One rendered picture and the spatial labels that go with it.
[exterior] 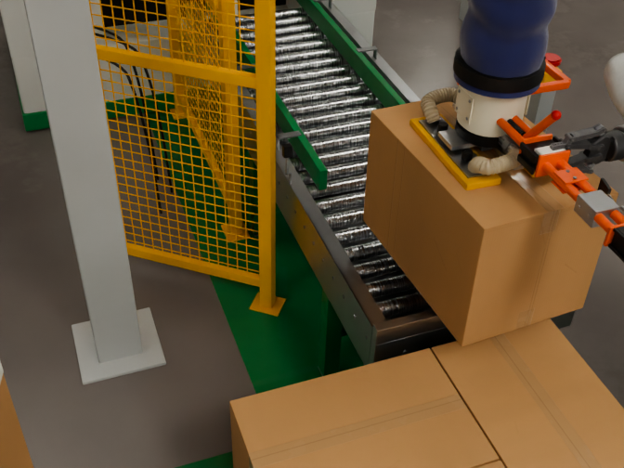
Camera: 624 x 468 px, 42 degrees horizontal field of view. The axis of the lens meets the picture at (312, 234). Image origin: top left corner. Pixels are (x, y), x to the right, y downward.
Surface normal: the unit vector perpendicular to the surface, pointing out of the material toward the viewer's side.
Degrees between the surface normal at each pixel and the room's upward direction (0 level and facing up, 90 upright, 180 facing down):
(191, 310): 0
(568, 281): 89
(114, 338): 90
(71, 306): 0
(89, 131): 90
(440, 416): 0
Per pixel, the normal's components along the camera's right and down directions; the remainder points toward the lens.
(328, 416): 0.03, -0.77
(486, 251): 0.40, 0.58
